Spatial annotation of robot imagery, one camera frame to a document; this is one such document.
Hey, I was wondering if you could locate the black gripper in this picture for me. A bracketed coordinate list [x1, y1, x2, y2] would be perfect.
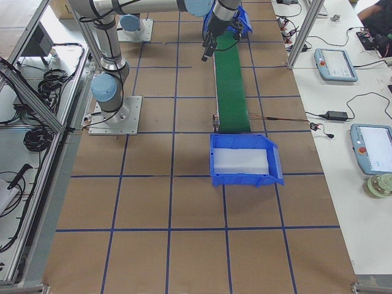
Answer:
[202, 12, 244, 61]

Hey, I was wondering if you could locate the blue bin left side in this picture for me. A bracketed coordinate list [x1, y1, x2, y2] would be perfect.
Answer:
[204, 1, 252, 36]

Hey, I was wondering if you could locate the blue bin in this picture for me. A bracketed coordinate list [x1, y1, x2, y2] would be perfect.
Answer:
[204, 1, 252, 36]
[209, 134, 284, 187]

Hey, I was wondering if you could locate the green conveyor belt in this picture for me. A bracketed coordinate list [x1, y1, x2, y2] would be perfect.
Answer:
[213, 31, 251, 134]

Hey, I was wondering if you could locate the upper teach pendant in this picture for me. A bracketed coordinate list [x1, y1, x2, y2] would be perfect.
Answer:
[314, 48, 358, 82]

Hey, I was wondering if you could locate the teach pendant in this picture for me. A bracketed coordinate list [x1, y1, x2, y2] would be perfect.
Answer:
[350, 124, 391, 175]
[314, 48, 358, 82]

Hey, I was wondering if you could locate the blue bin right side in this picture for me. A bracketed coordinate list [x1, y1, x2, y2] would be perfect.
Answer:
[209, 134, 284, 187]

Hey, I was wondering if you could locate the white foam pad right bin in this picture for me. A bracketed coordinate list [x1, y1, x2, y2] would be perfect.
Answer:
[213, 148, 269, 175]

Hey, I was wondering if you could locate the black power adapter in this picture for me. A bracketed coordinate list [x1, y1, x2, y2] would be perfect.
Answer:
[319, 110, 349, 121]

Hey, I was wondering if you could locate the cardboard box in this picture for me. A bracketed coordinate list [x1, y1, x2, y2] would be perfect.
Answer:
[50, 0, 74, 20]

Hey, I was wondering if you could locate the lower teach pendant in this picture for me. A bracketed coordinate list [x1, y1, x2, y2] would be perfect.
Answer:
[350, 124, 391, 175]

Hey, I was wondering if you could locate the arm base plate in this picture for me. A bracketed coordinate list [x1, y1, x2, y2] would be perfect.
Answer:
[88, 96, 142, 135]
[117, 17, 154, 43]

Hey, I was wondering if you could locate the aluminium frame post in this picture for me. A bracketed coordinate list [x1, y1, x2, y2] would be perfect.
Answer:
[287, 0, 324, 69]

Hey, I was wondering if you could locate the red black conveyor cable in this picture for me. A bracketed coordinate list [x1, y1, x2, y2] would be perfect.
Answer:
[247, 113, 334, 140]

